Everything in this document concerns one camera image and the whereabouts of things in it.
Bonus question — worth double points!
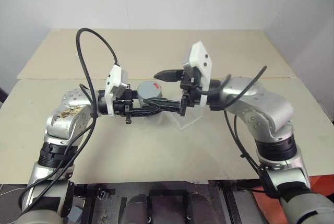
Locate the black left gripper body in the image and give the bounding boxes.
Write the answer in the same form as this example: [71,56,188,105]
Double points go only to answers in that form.
[113,88,135,125]

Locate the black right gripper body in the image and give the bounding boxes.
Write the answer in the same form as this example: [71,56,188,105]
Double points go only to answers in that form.
[179,68,207,117]

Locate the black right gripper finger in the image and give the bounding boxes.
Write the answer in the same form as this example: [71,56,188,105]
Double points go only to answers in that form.
[142,98,183,111]
[153,69,185,83]

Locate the clear plastic jar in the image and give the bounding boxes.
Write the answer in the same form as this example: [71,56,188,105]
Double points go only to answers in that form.
[142,98,168,125]

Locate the grey jar lid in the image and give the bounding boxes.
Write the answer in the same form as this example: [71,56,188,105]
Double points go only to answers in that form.
[136,80,164,101]

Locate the black metal connector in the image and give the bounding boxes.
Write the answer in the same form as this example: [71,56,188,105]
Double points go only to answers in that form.
[96,188,116,201]

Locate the dark rounded shape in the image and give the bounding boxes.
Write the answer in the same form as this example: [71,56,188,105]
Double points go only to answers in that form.
[122,194,149,224]

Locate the small grey block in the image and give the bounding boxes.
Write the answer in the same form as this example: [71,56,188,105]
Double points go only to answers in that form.
[68,205,85,223]

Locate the dark purple object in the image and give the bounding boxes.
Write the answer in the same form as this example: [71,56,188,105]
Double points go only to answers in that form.
[0,85,8,105]

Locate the black panel with white lines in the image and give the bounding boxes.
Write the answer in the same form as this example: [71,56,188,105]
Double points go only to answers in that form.
[0,183,28,210]

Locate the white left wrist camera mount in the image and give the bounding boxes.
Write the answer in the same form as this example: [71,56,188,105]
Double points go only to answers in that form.
[104,64,129,116]

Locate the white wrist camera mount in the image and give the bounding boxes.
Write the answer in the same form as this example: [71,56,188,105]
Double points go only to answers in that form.
[104,64,129,116]
[182,41,212,106]

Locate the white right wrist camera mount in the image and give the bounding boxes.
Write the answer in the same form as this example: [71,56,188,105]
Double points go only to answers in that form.
[182,41,212,106]

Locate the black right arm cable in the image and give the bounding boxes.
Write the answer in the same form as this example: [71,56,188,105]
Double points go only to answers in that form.
[194,65,284,201]

